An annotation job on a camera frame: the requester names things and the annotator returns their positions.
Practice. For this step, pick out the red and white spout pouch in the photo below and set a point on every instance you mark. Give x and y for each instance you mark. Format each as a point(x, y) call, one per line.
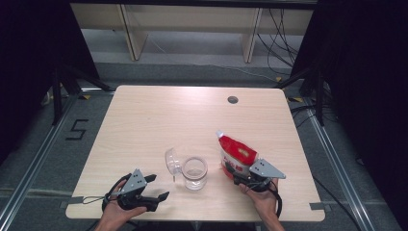
point(237, 150)

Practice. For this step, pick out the black curtain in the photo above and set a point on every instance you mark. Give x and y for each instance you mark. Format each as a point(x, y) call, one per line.
point(369, 64)
point(25, 48)

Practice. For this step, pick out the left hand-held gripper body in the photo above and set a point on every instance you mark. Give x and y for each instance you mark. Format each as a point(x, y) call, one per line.
point(134, 183)

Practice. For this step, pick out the clear glass jar with lid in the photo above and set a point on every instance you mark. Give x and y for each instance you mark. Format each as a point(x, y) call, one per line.
point(194, 179)

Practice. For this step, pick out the person's right hand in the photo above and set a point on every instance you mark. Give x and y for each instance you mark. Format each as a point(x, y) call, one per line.
point(263, 202)

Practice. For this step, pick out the yellow and black tape piece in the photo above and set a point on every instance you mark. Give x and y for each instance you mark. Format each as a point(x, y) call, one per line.
point(278, 79)
point(85, 97)
point(295, 99)

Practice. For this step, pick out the black metal stand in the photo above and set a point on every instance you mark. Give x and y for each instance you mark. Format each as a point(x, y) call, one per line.
point(319, 96)
point(57, 96)

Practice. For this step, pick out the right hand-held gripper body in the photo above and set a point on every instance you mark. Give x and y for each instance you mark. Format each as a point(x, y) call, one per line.
point(266, 170)

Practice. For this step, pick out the grey tape strip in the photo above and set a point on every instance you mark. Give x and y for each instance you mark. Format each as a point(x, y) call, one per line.
point(319, 206)
point(75, 199)

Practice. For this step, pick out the light wooden shelf unit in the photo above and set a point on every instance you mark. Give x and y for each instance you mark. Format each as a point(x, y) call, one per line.
point(192, 19)

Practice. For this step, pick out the metal floor rail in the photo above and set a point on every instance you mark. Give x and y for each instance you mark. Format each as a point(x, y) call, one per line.
point(335, 162)
point(37, 160)

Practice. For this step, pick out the person's left hand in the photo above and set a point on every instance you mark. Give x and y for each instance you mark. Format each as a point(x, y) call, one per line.
point(114, 216)

